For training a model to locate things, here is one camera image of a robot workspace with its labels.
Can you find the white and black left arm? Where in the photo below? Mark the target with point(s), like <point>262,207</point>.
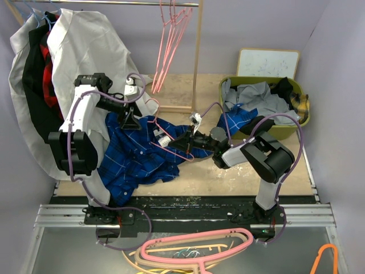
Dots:
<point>73,150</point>

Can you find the metal hanging rod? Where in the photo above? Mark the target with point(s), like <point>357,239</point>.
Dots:
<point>129,3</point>

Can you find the white hanging shirt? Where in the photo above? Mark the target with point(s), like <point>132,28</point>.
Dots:
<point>80,43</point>

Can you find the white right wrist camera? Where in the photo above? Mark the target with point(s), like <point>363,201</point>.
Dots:
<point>195,120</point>

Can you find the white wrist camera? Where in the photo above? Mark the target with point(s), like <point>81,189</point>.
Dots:
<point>131,90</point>
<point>195,120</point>

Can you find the red plaid hanging shirt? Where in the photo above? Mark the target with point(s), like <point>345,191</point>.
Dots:
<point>47,85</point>

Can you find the blue plaid shirt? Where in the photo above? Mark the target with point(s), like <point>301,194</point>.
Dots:
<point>132,158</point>

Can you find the black hanging garment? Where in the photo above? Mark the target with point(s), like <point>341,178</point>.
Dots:
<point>42,117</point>

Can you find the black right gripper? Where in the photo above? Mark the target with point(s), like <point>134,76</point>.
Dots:
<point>183,141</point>

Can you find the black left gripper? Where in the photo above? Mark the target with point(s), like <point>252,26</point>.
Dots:
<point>130,121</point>

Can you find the pink hangers on rack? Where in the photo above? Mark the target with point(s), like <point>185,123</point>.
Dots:
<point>172,33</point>

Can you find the aluminium frame rail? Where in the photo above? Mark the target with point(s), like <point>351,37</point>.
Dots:
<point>65,243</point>

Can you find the grey shirt in basket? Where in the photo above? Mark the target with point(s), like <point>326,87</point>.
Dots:
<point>254,97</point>

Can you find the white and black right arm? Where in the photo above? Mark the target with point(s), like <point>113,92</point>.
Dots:
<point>271,160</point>

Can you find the black and yellow garment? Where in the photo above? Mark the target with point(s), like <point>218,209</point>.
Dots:
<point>298,102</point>

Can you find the yellow hanger in foreground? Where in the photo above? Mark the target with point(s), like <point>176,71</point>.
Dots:
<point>164,271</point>

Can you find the pink hanger in foreground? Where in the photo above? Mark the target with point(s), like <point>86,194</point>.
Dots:
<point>197,264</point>

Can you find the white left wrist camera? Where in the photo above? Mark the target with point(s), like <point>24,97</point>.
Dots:
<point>131,90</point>

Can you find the green laundry basket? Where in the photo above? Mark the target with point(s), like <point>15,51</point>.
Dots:
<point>280,132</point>

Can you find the small whiteboard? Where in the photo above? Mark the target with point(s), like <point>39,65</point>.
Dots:
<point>267,62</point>

